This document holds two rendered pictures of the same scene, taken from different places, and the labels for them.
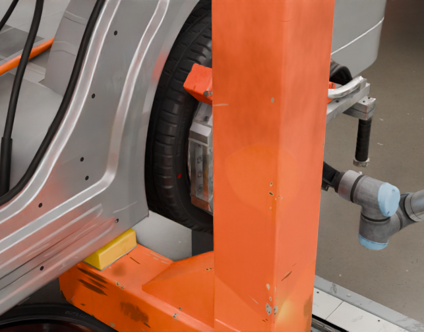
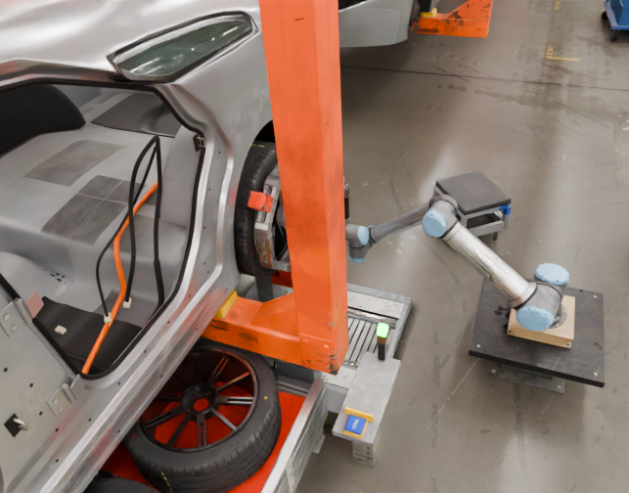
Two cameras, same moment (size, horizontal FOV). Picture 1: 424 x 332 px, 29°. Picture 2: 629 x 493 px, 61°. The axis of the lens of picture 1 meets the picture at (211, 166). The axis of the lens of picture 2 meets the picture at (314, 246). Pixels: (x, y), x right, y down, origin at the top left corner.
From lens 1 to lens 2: 0.49 m
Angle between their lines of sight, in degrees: 14
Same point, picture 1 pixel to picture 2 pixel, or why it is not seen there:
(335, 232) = not seen: hidden behind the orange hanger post
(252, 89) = (309, 221)
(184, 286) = (277, 319)
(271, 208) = (327, 277)
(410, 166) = (356, 196)
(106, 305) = (229, 336)
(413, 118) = (349, 164)
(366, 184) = (349, 229)
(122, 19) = (211, 180)
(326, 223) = not seen: hidden behind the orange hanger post
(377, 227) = (359, 250)
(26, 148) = (167, 263)
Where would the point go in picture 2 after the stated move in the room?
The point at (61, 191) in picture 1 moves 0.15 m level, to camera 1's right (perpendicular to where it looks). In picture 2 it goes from (198, 284) to (235, 275)
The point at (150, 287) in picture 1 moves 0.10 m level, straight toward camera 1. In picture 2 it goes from (255, 322) to (263, 338)
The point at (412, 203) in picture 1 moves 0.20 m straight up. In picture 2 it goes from (375, 233) to (376, 202)
